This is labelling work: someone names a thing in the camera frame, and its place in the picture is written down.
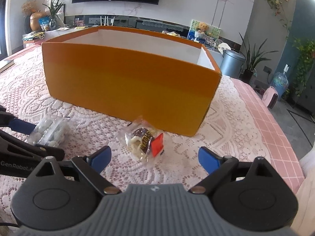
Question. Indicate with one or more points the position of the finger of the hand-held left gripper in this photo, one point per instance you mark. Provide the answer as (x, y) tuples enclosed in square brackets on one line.
[(21, 125), (49, 152)]

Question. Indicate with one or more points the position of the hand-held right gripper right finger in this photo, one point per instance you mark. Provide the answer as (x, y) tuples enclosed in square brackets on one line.
[(208, 158)]

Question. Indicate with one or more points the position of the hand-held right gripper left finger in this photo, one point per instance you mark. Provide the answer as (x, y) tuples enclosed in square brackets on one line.
[(101, 156)]

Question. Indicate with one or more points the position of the clear packet of white snacks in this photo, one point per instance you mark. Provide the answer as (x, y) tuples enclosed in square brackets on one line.
[(51, 130)]

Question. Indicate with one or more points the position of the clear packet of mixed snacks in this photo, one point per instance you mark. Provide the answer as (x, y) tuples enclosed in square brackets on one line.
[(144, 140)]

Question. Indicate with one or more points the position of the orange cardboard box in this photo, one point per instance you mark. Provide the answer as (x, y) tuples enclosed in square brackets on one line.
[(123, 83)]

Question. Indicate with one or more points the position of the dark flat book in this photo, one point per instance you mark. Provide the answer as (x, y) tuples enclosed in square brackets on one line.
[(6, 64)]

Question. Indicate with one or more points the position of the pink checked tablecloth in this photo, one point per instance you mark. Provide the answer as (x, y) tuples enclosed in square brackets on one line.
[(270, 140)]

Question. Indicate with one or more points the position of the pink space heater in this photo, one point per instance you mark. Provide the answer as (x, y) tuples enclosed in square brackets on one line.
[(270, 97)]

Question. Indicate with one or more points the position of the pile of booklets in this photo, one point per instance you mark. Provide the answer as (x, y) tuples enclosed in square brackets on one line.
[(33, 35)]

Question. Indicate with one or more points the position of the grey trash can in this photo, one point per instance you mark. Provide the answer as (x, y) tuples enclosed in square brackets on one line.
[(231, 60)]

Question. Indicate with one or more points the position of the white sofa cushion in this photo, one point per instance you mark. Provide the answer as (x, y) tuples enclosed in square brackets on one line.
[(307, 182)]

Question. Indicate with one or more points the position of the blue water bottle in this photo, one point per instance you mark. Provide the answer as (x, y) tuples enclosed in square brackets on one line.
[(279, 83)]

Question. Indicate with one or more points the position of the brown gourd vase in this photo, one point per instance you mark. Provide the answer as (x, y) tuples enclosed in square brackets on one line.
[(37, 21)]

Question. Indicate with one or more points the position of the blue packet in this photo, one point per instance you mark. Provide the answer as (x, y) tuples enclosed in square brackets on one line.
[(44, 22)]

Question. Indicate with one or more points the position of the tall leafy potted plant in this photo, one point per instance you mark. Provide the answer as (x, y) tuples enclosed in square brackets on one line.
[(251, 61)]

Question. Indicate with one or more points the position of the grassy potted plant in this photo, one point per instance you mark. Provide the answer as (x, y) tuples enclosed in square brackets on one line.
[(54, 12)]

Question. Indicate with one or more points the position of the teddy bear picture card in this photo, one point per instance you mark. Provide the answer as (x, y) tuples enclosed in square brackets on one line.
[(203, 30)]

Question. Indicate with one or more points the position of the white router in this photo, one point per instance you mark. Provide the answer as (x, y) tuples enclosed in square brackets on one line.
[(107, 21)]

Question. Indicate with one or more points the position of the bushy green plant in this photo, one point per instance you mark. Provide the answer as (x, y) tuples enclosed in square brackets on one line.
[(304, 61)]

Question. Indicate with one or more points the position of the long television cabinet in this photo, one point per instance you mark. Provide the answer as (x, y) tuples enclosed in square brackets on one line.
[(128, 22)]

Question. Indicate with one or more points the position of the hanging vine plant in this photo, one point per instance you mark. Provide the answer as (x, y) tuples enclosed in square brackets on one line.
[(275, 5)]

